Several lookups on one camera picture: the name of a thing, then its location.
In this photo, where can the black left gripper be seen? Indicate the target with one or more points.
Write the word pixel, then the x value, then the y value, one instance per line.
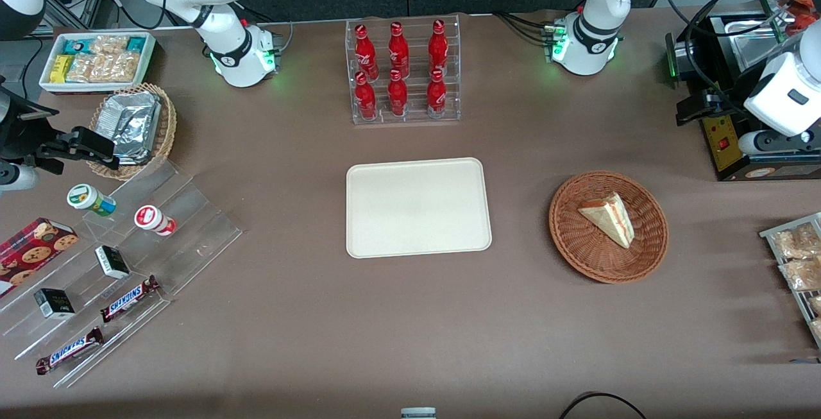
pixel 732 100

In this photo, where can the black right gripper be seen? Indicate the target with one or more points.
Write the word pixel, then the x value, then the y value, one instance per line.
pixel 20 138

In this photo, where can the triangular sandwich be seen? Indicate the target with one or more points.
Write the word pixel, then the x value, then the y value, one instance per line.
pixel 609 217

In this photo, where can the small light wicker basket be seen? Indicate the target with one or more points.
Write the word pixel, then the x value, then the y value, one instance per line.
pixel 168 124

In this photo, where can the large round brown wicker basket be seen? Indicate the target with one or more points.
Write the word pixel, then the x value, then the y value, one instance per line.
pixel 584 252

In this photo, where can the cream plastic tray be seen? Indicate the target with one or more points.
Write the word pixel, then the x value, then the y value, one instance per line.
pixel 417 207

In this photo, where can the black hot food display case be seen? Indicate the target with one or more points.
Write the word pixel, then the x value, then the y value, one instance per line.
pixel 721 143

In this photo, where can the silver foil packet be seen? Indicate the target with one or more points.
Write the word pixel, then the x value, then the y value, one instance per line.
pixel 128 124

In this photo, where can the green lidded snack cup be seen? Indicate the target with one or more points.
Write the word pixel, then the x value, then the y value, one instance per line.
pixel 86 198

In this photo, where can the white rectangular snack bin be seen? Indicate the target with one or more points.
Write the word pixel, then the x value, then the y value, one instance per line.
pixel 48 85

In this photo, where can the steel food pan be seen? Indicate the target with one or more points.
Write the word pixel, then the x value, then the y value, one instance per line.
pixel 744 47

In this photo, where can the clear bag of cookies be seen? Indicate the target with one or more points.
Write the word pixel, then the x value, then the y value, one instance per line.
pixel 117 67
pixel 81 68
pixel 109 44

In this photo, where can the yellow snack packet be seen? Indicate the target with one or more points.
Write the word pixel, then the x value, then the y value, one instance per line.
pixel 61 69

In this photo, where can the red lidded snack cup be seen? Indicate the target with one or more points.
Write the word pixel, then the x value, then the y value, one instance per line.
pixel 151 219

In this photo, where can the teal snack packet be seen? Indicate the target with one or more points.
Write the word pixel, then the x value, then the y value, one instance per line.
pixel 135 44
pixel 76 45

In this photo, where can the small black box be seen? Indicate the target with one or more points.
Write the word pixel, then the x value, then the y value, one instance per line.
pixel 112 262
pixel 54 303

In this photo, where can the red cookie box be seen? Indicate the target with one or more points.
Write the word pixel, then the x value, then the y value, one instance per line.
pixel 32 252

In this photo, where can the clear acrylic stepped display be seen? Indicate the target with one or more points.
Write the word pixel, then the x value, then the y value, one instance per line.
pixel 192 226

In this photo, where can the red fried food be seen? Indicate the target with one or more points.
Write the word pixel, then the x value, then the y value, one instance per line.
pixel 802 5

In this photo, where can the Snickers chocolate bar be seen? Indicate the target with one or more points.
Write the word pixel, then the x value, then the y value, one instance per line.
pixel 128 299
pixel 69 351

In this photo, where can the clear bag of pastry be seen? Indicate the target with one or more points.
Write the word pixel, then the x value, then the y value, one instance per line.
pixel 798 242
pixel 816 305
pixel 802 273
pixel 816 328

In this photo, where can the red cola bottle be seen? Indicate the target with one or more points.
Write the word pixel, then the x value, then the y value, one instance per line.
pixel 397 95
pixel 438 47
pixel 365 53
pixel 398 50
pixel 365 98
pixel 436 95

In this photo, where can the small blue object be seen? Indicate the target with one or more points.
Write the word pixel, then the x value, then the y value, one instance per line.
pixel 805 360

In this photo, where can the clear acrylic bottle rack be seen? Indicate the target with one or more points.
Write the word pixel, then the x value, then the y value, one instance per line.
pixel 417 117

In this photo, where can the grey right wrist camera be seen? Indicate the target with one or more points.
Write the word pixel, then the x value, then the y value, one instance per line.
pixel 16 178

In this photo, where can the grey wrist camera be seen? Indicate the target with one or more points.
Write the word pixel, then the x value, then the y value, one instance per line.
pixel 770 143
pixel 16 178

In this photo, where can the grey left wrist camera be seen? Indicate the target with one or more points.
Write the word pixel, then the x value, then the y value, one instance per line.
pixel 770 143

